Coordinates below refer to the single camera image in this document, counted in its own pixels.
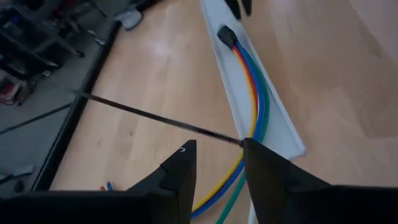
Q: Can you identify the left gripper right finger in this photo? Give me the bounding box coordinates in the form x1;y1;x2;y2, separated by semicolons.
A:
243;137;398;224

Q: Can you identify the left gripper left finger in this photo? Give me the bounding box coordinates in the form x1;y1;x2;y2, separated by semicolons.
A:
0;139;198;224

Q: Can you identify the white raceway cover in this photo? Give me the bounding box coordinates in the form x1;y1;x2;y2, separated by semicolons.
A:
198;0;307;224

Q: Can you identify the thin black rod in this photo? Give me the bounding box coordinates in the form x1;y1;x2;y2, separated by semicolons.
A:
72;89;246;147

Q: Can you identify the coloured wire bundle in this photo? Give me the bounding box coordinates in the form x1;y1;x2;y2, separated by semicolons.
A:
231;45;259;110

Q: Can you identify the black cable bundle sleeve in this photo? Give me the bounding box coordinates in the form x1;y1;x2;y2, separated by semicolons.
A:
216;25;239;50

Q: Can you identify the black equipment pile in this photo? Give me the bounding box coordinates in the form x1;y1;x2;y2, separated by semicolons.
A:
0;0;86;80

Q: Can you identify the black aluminium table frame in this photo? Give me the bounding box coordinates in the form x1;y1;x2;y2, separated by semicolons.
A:
29;0;165;191

